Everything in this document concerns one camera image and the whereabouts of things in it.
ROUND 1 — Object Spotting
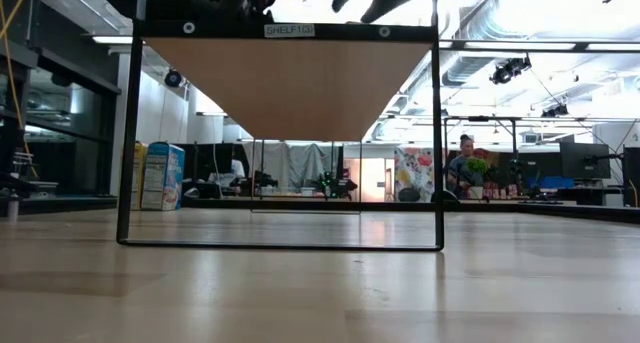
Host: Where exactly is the yellow Corn Pops cereal box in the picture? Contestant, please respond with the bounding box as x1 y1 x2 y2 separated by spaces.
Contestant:
130 141 150 212

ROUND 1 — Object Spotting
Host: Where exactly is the blue Rice Krispies cereal box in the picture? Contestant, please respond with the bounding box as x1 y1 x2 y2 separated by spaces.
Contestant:
141 141 187 212

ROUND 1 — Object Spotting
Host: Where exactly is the black ceiling light fixture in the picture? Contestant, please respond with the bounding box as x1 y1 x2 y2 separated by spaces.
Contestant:
488 55 533 86
541 102 571 119

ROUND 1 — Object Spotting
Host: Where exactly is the grey white curtain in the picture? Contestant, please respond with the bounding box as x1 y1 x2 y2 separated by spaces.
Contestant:
242 141 342 189

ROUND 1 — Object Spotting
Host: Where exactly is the black partition panel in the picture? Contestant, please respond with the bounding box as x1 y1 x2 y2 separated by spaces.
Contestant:
177 142 251 199

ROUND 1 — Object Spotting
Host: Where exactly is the floral patterned cloth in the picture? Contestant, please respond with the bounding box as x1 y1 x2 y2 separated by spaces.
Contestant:
393 146 435 203

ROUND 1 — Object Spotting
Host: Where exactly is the green plant in white pot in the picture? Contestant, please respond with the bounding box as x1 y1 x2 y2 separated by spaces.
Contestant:
464 156 491 200

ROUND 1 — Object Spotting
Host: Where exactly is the black round bag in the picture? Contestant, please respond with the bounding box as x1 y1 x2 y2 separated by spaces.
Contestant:
397 186 423 203

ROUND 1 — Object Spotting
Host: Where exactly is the dark glass partition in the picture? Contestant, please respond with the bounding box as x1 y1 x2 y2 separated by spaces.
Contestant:
24 0 122 200

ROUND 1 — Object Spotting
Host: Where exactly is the blue bin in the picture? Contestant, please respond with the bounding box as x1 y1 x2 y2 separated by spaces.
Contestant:
533 175 576 190

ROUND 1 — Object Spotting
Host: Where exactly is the black computer monitor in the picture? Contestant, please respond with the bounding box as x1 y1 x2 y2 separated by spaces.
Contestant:
559 141 612 180

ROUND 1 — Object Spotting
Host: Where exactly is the grey container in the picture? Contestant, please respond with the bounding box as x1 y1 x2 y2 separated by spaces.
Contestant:
19 180 59 200

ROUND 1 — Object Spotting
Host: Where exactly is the white cylinder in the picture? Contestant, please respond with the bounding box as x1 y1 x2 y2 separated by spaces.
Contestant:
5 192 21 222

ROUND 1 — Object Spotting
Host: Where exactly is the black frame wooden shelf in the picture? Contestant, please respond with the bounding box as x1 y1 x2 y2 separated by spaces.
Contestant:
115 0 446 253

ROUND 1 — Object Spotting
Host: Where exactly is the black metal gantry frame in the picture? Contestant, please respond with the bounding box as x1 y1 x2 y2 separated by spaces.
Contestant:
442 115 524 200

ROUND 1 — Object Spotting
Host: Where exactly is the yellow cable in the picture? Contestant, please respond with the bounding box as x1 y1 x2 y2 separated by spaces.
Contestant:
0 0 40 179

